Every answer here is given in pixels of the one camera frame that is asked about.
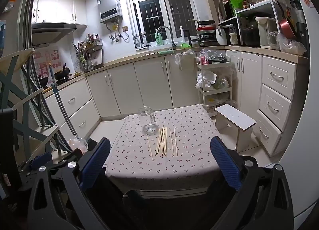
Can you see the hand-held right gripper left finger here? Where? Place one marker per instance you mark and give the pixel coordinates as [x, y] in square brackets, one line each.
[96, 162]

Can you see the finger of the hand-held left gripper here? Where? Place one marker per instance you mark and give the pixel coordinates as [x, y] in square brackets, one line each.
[41, 159]

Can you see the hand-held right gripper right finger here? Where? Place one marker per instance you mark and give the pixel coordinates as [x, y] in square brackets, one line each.
[225, 162]

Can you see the clear glass jar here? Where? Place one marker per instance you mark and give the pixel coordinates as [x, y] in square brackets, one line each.
[148, 122]

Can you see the bunch of wooden chopsticks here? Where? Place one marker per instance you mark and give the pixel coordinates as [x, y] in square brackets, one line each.
[162, 142]

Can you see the clear plastic bin bag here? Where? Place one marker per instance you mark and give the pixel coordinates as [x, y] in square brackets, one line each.
[78, 142]

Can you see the white low stool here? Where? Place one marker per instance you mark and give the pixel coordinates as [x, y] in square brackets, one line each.
[236, 119]

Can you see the teal and cream corner shelf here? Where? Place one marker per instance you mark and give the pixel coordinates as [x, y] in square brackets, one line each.
[15, 90]

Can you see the cherry print tablecloth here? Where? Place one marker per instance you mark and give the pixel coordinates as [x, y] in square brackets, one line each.
[164, 160]

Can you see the white rolling cart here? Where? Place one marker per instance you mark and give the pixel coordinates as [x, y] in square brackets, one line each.
[216, 95]

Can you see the plastic bags on cart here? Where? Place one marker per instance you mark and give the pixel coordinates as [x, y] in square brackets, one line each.
[211, 80]

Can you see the black wok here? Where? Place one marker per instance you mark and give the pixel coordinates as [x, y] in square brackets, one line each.
[61, 74]

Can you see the white kitchen base cabinets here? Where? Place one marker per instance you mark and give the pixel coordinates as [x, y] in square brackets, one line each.
[149, 88]

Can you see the white refrigerator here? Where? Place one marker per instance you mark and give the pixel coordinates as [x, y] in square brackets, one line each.
[299, 95]

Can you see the beige kitchen countertop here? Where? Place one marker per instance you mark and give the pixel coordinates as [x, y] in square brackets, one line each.
[124, 61]

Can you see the red container on cart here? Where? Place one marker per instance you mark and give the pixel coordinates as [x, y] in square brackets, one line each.
[203, 60]

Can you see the plastic bag on cabinet door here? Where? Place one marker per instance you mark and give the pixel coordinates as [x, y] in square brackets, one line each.
[184, 59]

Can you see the range hood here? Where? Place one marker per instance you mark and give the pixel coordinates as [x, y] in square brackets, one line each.
[49, 30]

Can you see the black electric cooker base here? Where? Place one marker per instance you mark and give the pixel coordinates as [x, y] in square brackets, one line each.
[205, 41]

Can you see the green plastic cup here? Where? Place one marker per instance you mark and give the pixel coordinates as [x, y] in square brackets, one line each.
[185, 45]

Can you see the green dishcloth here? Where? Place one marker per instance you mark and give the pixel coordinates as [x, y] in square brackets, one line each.
[165, 52]

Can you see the cooking oil bottle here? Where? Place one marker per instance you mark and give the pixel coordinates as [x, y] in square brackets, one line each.
[233, 37]

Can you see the white kettle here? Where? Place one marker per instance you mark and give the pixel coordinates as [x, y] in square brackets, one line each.
[221, 36]

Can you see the black water tap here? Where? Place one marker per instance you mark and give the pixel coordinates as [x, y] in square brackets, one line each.
[188, 38]

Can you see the black rice cooker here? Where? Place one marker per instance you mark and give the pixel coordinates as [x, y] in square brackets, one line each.
[250, 32]

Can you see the crumpled clear plastic bags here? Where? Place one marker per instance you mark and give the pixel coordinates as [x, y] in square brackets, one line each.
[291, 45]

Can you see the red flat pot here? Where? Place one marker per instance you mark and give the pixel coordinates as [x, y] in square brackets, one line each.
[205, 29]

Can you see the white electric thermo pot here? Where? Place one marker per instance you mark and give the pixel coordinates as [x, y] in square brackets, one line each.
[265, 33]

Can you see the green dish soap bottle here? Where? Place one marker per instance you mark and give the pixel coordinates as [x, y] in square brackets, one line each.
[159, 38]

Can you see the chrome sink faucet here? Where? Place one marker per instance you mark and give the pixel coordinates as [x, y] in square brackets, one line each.
[168, 35]

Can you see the black frying pan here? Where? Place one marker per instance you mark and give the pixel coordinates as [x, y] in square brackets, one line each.
[205, 22]

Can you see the red saucepan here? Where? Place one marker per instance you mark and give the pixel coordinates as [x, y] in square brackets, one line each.
[287, 29]

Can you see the silver gas water heater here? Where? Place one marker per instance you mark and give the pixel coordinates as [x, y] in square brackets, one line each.
[109, 5]

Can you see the white counter shelf rack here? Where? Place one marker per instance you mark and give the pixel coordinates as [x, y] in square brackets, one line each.
[254, 7]

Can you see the green package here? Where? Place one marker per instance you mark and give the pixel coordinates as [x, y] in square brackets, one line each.
[236, 2]

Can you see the barred kitchen window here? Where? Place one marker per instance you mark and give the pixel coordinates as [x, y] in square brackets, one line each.
[162, 10]

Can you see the red and pink wall posters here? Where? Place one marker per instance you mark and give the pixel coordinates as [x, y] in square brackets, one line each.
[44, 65]

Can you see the wall rack with seasoning bottles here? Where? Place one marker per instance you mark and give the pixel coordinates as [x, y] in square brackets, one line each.
[87, 45]

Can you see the grey sliding door frame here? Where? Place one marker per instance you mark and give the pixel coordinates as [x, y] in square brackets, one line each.
[31, 20]

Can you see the white wall cabinets over stove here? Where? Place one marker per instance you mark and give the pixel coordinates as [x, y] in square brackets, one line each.
[57, 5]

